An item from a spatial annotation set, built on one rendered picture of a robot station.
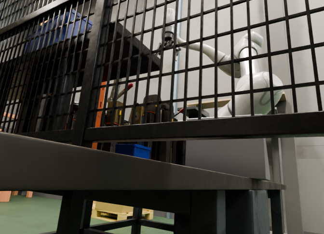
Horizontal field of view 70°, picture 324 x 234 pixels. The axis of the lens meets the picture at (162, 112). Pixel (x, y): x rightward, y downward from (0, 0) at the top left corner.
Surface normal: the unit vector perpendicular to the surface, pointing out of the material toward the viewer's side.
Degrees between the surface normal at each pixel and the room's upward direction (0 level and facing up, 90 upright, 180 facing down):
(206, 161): 90
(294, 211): 90
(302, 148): 90
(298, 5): 90
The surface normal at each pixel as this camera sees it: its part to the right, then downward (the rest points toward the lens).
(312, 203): -0.52, -0.27
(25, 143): 0.85, -0.09
